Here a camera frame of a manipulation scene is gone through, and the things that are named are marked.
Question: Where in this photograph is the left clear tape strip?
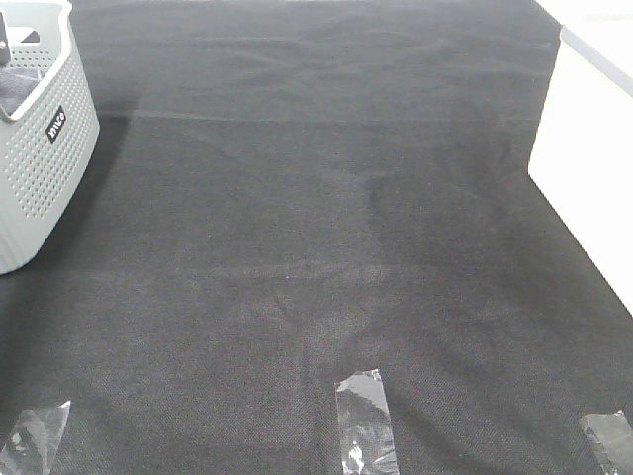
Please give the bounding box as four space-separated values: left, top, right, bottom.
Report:
1 400 71 475

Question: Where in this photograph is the right clear tape strip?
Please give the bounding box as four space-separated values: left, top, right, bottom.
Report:
580 410 632 475

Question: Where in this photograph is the clear tape strip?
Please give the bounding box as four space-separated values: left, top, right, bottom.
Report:
335 369 400 474
1 400 71 475
580 410 632 475

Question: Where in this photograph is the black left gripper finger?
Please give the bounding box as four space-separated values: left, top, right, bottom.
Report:
0 12 11 67

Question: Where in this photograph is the grey-blue towel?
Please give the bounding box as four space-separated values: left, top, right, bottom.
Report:
0 67 43 115

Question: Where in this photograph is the white storage box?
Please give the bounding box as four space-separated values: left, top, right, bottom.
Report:
528 14 632 309

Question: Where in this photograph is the middle clear tape strip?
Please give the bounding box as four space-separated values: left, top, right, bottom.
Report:
335 369 400 474

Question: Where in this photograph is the grey perforated plastic basket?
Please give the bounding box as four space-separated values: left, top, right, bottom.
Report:
1 1 100 274

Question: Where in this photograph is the black table cloth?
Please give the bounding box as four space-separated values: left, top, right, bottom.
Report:
1 1 632 474

